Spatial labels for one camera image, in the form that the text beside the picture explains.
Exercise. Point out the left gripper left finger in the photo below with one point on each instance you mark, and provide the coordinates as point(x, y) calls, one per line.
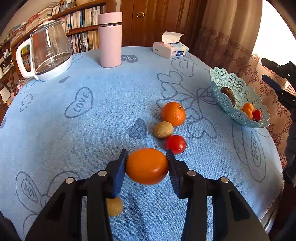
point(60, 219)

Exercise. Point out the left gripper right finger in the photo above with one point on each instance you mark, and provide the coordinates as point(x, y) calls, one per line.
point(233, 218)

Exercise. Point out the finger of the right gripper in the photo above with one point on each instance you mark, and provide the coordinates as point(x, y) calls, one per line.
point(284, 97)
point(285, 71)

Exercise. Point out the red tomato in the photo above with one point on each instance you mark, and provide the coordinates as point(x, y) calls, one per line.
point(176, 144)
point(257, 114)

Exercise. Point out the smooth orange fruit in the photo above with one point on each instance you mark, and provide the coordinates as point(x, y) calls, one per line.
point(249, 106)
point(147, 166)

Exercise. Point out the large front orange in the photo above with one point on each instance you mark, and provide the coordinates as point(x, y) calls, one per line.
point(248, 112)

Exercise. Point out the large dark passion fruit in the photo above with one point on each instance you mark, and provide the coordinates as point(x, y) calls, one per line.
point(231, 97)

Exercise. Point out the smooth orange fruit back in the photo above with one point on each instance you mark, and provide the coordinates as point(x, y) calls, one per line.
point(147, 166)

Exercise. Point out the mandarin orange with stem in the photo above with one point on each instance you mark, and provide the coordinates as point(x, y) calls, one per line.
point(173, 113)

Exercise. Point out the small dark passion fruit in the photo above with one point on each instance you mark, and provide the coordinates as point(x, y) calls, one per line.
point(226, 90)

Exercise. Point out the mint lattice fruit basket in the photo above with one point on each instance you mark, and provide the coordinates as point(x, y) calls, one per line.
point(242, 94)

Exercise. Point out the patterned beige curtain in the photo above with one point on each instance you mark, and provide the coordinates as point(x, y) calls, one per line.
point(226, 39)

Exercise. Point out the blue patterned tablecloth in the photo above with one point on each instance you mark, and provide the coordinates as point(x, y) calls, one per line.
point(74, 124)

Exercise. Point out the tissue pack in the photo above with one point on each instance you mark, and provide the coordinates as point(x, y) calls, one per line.
point(170, 46)

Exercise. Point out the brown wooden door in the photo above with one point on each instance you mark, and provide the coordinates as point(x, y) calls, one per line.
point(144, 22)

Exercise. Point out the pink thermos bottle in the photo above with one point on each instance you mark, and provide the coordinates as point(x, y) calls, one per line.
point(110, 37)

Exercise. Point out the wooden bookshelf with books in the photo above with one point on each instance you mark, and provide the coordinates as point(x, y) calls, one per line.
point(107, 6)

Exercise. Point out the glass kettle white handle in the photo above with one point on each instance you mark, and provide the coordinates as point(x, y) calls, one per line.
point(50, 53)

